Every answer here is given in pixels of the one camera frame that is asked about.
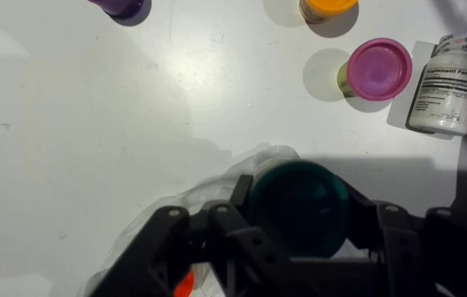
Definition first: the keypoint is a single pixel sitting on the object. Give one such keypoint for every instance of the crumpled white plastic bag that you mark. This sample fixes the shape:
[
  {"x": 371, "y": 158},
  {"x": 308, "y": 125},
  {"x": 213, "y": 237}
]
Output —
[{"x": 209, "y": 184}]

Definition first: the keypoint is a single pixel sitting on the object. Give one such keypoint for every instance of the yellow lid dough tub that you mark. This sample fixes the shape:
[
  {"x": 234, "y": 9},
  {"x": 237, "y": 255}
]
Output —
[{"x": 328, "y": 9}]

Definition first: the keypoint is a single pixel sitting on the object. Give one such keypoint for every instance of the purple dough tub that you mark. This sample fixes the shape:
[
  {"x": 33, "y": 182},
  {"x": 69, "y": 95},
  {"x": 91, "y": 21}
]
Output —
[{"x": 117, "y": 6}]

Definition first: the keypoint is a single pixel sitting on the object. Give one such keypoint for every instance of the white supplement bottle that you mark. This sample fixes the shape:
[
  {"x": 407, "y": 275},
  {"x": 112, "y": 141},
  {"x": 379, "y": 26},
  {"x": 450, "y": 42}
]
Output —
[{"x": 447, "y": 93}]

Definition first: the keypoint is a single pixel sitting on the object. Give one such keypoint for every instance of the pink lid dough tub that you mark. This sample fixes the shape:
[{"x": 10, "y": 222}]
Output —
[{"x": 378, "y": 69}]

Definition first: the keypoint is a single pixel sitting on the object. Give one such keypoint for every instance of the teal lid dough tub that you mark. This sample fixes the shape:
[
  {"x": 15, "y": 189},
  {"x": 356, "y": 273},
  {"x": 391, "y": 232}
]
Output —
[{"x": 298, "y": 209}]

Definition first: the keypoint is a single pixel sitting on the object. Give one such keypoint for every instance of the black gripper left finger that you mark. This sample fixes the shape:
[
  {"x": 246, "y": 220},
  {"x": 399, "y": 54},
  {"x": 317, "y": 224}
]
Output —
[{"x": 188, "y": 258}]

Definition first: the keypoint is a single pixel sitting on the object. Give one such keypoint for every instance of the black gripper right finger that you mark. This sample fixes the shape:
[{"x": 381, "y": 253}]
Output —
[{"x": 435, "y": 258}]

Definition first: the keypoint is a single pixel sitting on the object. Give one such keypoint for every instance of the small red cap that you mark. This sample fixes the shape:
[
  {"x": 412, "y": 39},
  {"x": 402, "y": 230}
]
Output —
[{"x": 185, "y": 286}]

